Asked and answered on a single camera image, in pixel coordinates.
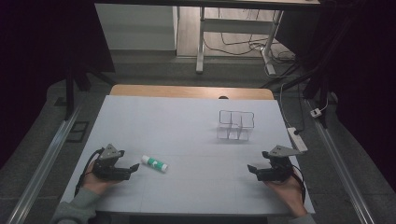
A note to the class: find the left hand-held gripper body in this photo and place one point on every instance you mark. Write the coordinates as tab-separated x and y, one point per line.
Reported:
107	168

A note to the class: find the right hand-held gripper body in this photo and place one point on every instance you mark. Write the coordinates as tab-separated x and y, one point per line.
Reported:
277	169

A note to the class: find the person's left hand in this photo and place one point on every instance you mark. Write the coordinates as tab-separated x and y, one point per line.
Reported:
95	183

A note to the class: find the person's right hand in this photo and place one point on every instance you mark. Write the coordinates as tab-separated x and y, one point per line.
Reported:
289	193

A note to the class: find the white and green glue stick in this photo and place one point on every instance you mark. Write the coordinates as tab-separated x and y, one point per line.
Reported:
154	163

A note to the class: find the white power strip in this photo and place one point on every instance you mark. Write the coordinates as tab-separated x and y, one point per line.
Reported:
297	139

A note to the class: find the black floor plate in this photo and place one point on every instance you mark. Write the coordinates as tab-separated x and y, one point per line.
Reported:
77	132

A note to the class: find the clear acrylic divided organizer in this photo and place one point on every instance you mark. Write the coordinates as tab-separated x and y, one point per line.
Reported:
235	124

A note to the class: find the white table mat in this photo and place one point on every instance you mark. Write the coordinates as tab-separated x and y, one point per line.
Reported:
186	137

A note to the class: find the small white plug adapter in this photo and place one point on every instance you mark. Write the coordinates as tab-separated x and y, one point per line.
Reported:
316	113

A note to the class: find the black metal stand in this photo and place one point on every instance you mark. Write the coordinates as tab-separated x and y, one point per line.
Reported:
317	71
70	93

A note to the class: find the metal floor rail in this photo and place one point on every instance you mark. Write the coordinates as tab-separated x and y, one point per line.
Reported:
43	165
339	168

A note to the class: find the white desk frame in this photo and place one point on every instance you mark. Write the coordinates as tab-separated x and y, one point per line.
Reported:
233	26

